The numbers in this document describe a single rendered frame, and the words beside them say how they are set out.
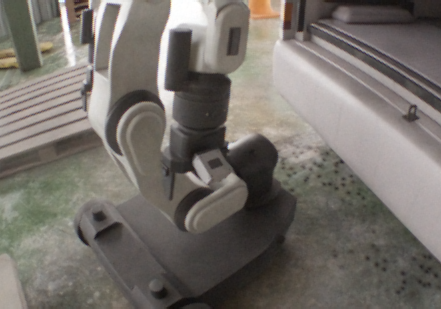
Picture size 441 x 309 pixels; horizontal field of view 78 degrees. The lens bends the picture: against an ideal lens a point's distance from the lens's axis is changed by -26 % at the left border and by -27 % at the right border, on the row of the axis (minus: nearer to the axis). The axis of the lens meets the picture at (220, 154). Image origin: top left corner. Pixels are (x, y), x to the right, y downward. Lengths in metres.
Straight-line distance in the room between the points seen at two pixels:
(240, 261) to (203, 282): 0.12
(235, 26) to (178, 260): 0.70
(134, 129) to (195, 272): 0.46
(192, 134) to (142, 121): 0.14
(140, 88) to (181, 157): 0.19
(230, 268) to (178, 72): 0.61
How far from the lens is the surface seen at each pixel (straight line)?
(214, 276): 0.96
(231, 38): 0.49
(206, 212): 0.92
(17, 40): 3.53
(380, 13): 1.55
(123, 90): 0.68
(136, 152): 0.69
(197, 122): 0.53
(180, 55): 0.49
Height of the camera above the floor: 0.98
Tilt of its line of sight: 37 degrees down
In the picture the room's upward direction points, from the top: 3 degrees counter-clockwise
